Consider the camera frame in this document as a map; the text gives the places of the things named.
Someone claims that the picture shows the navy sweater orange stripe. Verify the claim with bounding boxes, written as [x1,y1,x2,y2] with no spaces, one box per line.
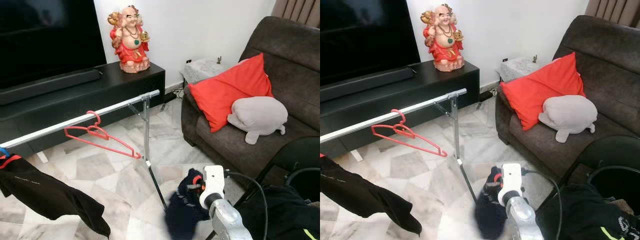
[474,166,508,240]
[165,168,211,240]

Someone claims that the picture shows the red plastic hanger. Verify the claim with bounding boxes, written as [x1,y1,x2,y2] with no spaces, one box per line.
[371,109,448,158]
[64,110,142,160]

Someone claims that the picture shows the grey plush pillow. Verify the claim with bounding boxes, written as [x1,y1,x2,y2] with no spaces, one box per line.
[538,95,598,144]
[227,96,289,146]

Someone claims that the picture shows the red cushion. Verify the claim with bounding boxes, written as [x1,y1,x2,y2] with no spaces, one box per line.
[500,51,587,132]
[187,52,275,133]

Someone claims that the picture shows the black TV cabinet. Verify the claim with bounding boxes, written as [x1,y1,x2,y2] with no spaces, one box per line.
[320,60,481,158]
[0,61,166,158]

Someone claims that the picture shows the white lace covered side table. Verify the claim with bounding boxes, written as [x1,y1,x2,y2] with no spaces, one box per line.
[496,56,551,83]
[180,56,241,86]

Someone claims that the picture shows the silver clothes rack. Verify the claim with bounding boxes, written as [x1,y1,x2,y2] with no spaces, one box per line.
[320,88,478,203]
[0,90,168,211]

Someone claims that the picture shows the black printed T-shirt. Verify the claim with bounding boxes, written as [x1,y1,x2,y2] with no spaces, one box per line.
[0,155,112,238]
[320,155,423,237]

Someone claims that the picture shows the red laughing Buddha statue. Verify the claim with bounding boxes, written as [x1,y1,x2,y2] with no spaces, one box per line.
[421,4,466,72]
[107,5,151,74]

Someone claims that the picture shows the black soundbar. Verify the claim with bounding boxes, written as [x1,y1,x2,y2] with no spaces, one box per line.
[320,66,415,103]
[0,68,102,106]

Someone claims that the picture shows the dark brown sofa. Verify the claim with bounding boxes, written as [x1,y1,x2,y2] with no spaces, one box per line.
[181,16,321,182]
[495,15,640,177]

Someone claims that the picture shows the black television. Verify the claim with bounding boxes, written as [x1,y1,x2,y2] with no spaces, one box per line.
[0,0,107,91]
[320,0,422,87]

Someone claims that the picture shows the brown curtain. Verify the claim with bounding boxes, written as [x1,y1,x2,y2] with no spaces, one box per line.
[585,0,640,28]
[271,0,321,28]

